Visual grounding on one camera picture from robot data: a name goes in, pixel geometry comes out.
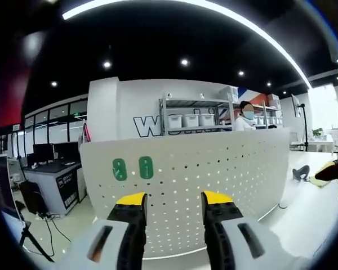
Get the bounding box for black computer monitor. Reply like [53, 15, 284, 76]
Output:
[53, 141, 80, 163]
[33, 143, 54, 164]

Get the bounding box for white storage bin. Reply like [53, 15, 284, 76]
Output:
[183, 114, 199, 128]
[168, 114, 183, 128]
[199, 112, 215, 127]

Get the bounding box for black monitor tripod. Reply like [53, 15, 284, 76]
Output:
[17, 220, 56, 263]

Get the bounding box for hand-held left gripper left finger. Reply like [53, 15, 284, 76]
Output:
[70, 192, 148, 270]

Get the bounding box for floor power strip with cables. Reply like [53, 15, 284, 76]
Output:
[35, 211, 62, 221]

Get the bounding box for grey hanging bag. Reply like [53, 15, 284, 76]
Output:
[79, 120, 92, 145]

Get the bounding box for pale yellow pad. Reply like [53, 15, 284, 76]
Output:
[312, 175, 332, 188]

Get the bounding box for white perforated mounting plate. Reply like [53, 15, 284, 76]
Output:
[78, 126, 291, 260]

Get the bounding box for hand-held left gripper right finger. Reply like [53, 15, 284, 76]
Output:
[200, 190, 286, 270]

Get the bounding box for white storage boxes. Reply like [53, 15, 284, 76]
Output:
[219, 85, 239, 102]

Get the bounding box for long ceiling strip light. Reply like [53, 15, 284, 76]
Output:
[61, 0, 312, 88]

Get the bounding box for black computer tower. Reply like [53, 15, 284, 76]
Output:
[19, 181, 49, 215]

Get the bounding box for black light stand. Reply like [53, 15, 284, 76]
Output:
[291, 93, 311, 153]

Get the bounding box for small monitor on tripod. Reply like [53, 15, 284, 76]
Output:
[0, 155, 26, 243]

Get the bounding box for round ceiling spotlights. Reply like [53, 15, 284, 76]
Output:
[50, 57, 338, 96]

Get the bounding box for black curved plastic part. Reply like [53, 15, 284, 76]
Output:
[292, 165, 311, 182]

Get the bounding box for grey metal shelf rack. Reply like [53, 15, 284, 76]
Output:
[158, 91, 237, 136]
[228, 93, 284, 131]

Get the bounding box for green hook assembly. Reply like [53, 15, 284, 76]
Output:
[139, 156, 154, 180]
[112, 157, 128, 181]

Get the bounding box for black topped workbench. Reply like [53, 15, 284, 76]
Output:
[22, 162, 84, 217]

